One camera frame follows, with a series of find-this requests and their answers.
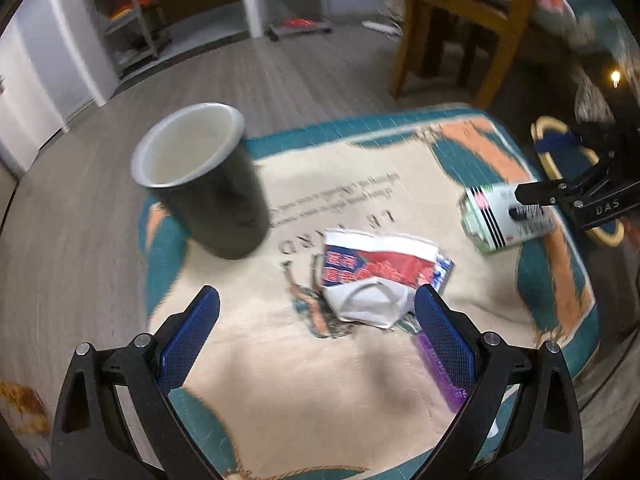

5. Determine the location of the purple tube white cap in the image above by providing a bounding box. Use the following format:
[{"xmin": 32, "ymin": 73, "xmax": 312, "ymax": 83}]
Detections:
[{"xmin": 413, "ymin": 333, "xmax": 468, "ymax": 413}]

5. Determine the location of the green white small carton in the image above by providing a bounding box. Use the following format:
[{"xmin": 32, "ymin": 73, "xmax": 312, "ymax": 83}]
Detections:
[{"xmin": 459, "ymin": 183, "xmax": 555, "ymax": 254}]

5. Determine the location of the red white wrapper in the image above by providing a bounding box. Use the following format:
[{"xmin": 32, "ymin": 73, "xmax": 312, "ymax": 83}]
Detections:
[{"xmin": 321, "ymin": 229, "xmax": 454, "ymax": 330}]

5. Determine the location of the round teal stool yellow rim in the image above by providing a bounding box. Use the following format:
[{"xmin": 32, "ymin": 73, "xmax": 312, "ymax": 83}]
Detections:
[{"xmin": 530, "ymin": 116, "xmax": 625, "ymax": 247}]

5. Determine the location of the teal fringed tablecloth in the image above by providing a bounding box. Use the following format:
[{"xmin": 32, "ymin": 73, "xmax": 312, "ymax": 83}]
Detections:
[{"xmin": 532, "ymin": 0, "xmax": 639, "ymax": 118}]

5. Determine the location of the wooden chair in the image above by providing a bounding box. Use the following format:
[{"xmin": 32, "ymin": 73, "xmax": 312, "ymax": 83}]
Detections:
[{"xmin": 389, "ymin": 0, "xmax": 544, "ymax": 111}]

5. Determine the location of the teal beige patterned cushion mat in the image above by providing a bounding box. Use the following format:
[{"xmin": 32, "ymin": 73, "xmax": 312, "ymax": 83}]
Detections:
[{"xmin": 138, "ymin": 107, "xmax": 600, "ymax": 479}]

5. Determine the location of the white power strip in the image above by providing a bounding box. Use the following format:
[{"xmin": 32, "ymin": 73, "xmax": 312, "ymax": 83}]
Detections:
[{"xmin": 361, "ymin": 20, "xmax": 402, "ymax": 37}]

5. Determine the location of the black cup white inside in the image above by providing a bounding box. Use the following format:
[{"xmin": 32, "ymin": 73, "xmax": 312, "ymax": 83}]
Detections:
[{"xmin": 130, "ymin": 103, "xmax": 270, "ymax": 260}]

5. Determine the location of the grey rolling storage cart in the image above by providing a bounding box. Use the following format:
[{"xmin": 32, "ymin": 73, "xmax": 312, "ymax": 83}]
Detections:
[{"xmin": 257, "ymin": 0, "xmax": 334, "ymax": 42}]

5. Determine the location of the white door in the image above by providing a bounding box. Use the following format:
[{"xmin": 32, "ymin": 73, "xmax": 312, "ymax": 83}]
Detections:
[{"xmin": 1, "ymin": 18, "xmax": 68, "ymax": 174}]

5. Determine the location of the metal shelf rack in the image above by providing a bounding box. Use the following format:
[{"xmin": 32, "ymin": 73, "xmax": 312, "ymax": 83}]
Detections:
[{"xmin": 89, "ymin": 0, "xmax": 170, "ymax": 77}]

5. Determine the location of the black round gripper frame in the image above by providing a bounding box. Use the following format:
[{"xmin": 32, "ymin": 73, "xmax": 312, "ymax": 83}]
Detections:
[{"xmin": 572, "ymin": 51, "xmax": 639, "ymax": 181}]

